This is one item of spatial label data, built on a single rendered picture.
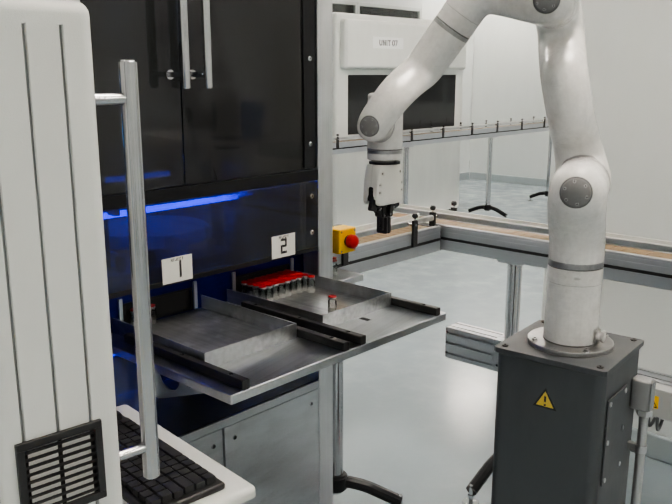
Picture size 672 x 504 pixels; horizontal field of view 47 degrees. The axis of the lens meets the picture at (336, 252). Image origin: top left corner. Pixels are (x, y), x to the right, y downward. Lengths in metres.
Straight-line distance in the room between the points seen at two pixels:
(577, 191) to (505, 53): 9.30
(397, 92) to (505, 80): 9.18
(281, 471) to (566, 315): 0.94
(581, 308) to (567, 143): 0.36
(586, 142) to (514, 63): 9.08
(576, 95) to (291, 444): 1.21
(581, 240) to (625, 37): 1.50
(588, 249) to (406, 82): 0.54
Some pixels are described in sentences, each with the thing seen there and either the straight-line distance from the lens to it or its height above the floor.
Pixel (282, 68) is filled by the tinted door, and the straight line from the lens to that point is 2.02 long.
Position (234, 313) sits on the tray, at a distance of 1.91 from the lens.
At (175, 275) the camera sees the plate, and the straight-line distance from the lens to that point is 1.84.
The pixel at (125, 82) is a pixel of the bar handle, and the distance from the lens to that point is 1.07.
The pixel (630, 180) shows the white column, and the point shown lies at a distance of 3.13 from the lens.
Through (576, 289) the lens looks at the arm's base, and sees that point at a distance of 1.77.
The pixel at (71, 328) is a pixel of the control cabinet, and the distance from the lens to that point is 1.07.
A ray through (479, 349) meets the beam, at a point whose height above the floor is 0.50.
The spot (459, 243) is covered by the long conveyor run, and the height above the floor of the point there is 0.88.
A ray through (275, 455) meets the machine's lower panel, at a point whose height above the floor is 0.43.
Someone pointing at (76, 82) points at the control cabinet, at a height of 1.45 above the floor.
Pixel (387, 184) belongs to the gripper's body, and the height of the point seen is 1.21.
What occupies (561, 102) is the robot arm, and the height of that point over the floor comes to 1.40.
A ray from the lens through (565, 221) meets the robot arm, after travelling 1.71.
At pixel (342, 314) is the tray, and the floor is 0.90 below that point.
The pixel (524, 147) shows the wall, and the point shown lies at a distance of 10.79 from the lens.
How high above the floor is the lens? 1.46
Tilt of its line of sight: 13 degrees down
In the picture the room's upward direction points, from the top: straight up
